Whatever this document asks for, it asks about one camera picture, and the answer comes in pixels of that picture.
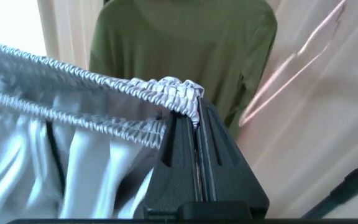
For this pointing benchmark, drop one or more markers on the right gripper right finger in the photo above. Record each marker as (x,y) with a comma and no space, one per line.
(232,180)

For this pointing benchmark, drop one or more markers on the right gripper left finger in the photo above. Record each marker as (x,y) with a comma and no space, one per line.
(179,174)

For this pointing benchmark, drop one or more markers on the green printed shirt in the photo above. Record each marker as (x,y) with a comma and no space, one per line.
(182,40)

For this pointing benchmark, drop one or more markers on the pale grey shorts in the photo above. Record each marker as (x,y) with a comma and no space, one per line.
(42,140)

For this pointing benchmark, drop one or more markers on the pink clothes hanger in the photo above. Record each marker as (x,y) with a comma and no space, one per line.
(278,77)

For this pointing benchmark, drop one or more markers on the black clothes rack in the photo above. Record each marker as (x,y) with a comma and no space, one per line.
(353,183)

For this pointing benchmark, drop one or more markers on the beige curtain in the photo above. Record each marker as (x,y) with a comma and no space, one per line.
(322,124)

